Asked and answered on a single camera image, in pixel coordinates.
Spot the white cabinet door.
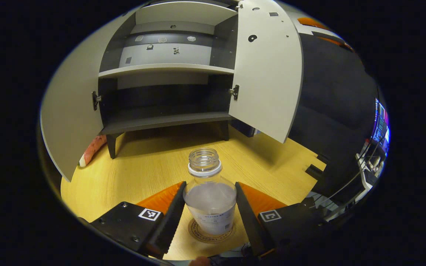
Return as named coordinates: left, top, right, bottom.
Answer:
left=229, top=0, right=304, bottom=144
left=40, top=11, right=143, bottom=182

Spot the computer monitor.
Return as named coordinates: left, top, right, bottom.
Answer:
left=370, top=98, right=391, bottom=156

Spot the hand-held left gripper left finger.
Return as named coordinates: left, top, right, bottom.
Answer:
left=89, top=181, right=187, bottom=259

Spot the clear plastic bottle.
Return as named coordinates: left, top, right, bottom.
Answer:
left=183, top=148, right=237, bottom=236

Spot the dark printed box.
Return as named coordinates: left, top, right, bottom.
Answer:
left=231, top=118, right=260, bottom=138

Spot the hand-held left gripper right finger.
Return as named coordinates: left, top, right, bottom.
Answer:
left=235, top=182, right=328, bottom=257

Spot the watermelon slice plush toy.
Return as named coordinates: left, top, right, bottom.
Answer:
left=79, top=135, right=107, bottom=167

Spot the round cork coaster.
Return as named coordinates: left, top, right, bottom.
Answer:
left=188, top=218, right=236, bottom=243

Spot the white and grey cabinet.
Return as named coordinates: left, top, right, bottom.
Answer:
left=98, top=0, right=240, bottom=159

